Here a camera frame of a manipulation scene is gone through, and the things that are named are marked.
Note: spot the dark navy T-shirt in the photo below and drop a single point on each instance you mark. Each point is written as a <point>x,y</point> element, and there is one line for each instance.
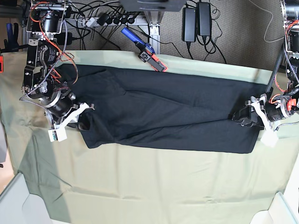
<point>144,108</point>

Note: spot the black power adapter two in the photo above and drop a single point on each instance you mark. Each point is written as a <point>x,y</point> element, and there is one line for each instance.
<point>204,19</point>

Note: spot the white power strip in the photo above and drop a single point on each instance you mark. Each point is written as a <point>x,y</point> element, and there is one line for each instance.
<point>108,20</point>

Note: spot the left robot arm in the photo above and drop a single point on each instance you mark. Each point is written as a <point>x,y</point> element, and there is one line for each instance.
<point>289,52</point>

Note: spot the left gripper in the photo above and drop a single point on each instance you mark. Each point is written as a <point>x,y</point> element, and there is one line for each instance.
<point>266,112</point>

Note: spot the aluminium frame post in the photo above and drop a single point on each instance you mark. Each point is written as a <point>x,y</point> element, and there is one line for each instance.
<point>153,19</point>

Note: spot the black camera mount top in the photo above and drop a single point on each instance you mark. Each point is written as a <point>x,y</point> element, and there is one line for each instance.
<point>152,5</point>

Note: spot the blue orange bar clamp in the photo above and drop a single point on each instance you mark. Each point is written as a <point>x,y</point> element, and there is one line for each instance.
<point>147,53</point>

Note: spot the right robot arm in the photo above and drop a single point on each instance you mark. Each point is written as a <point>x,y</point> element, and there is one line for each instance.
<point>42,84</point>

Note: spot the white bin lower left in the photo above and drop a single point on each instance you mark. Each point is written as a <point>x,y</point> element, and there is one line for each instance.
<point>18,206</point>

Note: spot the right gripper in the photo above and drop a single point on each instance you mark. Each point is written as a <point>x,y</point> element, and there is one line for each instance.
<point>61,105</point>

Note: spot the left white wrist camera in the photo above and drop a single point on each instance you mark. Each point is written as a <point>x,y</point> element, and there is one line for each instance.
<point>269,138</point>

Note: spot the blue clamp at left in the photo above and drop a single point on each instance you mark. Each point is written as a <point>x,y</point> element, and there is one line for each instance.
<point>11,43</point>

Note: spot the white bin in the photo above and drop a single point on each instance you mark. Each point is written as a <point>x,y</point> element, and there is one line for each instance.
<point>18,206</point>
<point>283,210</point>

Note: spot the white bin lower right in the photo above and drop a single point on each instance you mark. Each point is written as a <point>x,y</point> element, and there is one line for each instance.
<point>283,210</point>

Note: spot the black power adapter one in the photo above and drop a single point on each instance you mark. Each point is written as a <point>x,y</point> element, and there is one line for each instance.
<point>189,25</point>

